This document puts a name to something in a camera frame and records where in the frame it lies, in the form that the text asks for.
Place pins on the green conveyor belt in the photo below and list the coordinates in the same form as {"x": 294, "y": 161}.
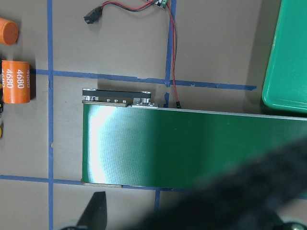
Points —
{"x": 129, "y": 140}

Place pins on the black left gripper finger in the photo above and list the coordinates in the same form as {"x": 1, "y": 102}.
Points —
{"x": 94, "y": 216}

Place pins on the plain orange cylinder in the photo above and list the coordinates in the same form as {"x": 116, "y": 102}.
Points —
{"x": 8, "y": 32}

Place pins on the orange cylinder printed 4680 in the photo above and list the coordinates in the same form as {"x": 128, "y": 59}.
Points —
{"x": 16, "y": 82}

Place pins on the small motor controller board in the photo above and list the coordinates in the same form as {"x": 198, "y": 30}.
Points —
{"x": 161, "y": 3}

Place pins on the green plastic tray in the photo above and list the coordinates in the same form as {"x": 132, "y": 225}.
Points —
{"x": 285, "y": 84}

